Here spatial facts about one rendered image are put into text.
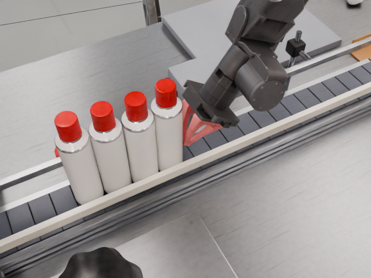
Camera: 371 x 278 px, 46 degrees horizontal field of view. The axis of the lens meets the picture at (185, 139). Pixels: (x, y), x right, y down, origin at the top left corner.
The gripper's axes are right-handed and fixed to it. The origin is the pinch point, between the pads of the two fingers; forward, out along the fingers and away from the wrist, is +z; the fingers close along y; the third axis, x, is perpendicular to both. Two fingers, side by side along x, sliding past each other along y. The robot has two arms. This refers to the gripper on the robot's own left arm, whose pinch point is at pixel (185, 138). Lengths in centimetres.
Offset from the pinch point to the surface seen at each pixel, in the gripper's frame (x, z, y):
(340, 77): 35.6, -20.5, -2.5
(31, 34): 54, 74, -175
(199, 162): 1.7, 1.6, 4.3
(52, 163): -20.0, 11.6, -4.1
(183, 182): 0.9, 6.4, 4.7
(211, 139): 8.3, 0.4, -1.2
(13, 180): -25.1, 15.6, -4.0
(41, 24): 60, 70, -182
